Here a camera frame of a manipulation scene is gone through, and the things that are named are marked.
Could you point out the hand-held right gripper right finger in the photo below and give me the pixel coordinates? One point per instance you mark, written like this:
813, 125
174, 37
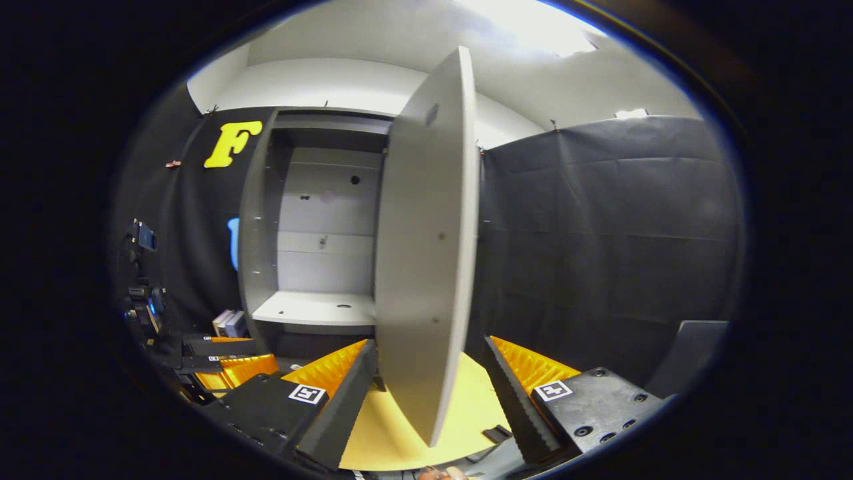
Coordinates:
516, 406

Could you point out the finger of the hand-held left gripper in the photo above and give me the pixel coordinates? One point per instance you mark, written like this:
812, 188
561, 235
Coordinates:
196, 363
220, 346

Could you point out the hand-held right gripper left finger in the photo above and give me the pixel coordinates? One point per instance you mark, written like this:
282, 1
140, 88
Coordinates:
343, 413

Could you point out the beige cabinet door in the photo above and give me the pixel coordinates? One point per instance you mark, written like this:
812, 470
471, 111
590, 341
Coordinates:
420, 266

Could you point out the grey cabinet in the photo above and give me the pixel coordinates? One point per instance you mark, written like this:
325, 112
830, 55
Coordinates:
326, 200

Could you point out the white book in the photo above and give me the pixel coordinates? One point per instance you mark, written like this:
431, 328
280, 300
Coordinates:
221, 321

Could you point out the small black flat object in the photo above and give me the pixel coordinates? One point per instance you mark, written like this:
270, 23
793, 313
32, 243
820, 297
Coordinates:
496, 434

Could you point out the grey board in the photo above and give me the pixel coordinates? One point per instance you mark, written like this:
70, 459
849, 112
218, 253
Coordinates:
693, 353

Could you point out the small ceiling light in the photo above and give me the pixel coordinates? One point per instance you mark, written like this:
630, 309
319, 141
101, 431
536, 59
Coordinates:
631, 113

